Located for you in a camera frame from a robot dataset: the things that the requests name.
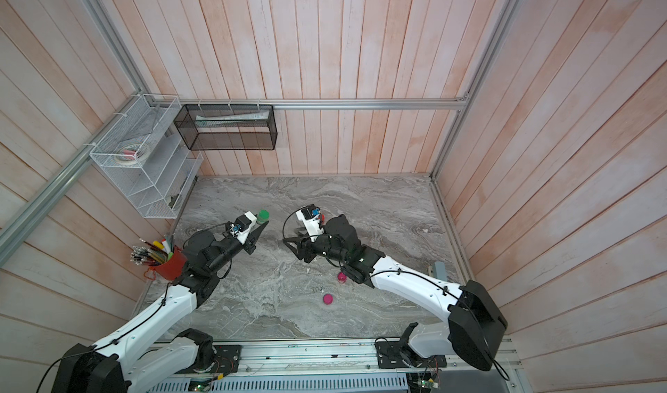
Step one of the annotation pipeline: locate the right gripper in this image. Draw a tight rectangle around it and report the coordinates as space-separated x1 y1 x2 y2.
285 226 352 268

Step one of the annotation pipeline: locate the green paint jar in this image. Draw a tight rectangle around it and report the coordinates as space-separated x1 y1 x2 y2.
257 210 269 224

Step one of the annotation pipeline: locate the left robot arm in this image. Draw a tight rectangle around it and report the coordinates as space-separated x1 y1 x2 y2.
51 211 269 392

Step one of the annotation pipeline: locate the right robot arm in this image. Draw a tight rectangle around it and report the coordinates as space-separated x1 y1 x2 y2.
282 205 508 374

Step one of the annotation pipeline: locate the red pencil cup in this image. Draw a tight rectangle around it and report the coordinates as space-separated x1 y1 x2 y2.
144 246 187 282

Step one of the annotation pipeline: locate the bundle of pencils and pens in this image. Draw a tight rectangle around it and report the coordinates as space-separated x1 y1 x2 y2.
130 238 174 267

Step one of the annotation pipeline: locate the tape roll on shelf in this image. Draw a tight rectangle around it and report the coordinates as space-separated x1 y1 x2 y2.
114 144 147 166

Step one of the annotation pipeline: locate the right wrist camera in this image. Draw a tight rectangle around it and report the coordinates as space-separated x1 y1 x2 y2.
296 205 324 242

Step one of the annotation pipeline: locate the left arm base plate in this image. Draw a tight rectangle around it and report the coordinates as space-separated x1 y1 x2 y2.
177 344 242 376

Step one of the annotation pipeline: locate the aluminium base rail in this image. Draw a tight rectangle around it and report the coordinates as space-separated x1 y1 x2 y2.
89 334 524 381

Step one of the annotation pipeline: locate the black mesh wall basket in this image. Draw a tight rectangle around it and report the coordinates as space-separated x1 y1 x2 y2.
175 104 278 152

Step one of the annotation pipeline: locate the white wire shelf rack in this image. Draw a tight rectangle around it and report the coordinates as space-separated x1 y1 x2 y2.
90 94 203 219

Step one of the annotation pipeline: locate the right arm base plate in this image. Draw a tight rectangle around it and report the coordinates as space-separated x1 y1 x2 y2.
373 337 447 370

